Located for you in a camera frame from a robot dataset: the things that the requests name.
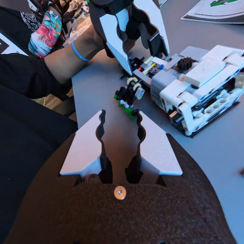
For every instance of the black and white printed tag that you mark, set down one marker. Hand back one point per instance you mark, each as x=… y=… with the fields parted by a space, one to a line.
x=11 y=46

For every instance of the white lego car model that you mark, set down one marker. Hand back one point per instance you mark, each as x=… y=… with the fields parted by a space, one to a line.
x=200 y=85

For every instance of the white paper sheet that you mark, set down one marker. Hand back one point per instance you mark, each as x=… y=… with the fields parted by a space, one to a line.
x=163 y=2

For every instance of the black lego panel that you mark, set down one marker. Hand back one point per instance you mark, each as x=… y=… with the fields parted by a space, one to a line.
x=154 y=44

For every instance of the person's black shirt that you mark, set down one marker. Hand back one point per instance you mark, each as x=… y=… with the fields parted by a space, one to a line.
x=24 y=133

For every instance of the black printed shirt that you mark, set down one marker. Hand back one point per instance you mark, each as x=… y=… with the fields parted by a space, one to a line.
x=17 y=21

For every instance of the person's left hand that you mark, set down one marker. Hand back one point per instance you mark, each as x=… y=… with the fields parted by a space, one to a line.
x=89 y=43

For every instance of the person's left forearm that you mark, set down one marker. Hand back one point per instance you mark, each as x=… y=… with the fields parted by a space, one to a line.
x=61 y=62

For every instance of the blue wristband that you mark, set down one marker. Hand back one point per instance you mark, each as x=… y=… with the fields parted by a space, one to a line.
x=76 y=50

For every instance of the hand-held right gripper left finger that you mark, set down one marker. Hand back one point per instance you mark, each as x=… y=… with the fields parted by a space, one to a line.
x=83 y=148

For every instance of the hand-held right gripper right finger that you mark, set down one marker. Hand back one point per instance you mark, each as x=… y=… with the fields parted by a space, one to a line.
x=158 y=150

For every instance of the clear plastic parts bags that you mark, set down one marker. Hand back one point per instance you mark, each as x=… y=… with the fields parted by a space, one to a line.
x=80 y=21

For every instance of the lego instruction booklet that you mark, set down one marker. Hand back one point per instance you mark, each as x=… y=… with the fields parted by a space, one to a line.
x=217 y=11

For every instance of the small black green lego subassembly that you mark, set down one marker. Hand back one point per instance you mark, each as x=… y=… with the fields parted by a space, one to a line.
x=129 y=93

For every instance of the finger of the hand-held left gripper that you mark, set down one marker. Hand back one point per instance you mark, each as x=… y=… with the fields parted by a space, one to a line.
x=114 y=38
x=154 y=13

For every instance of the floral cloth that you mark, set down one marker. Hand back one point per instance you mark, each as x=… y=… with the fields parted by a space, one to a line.
x=46 y=32

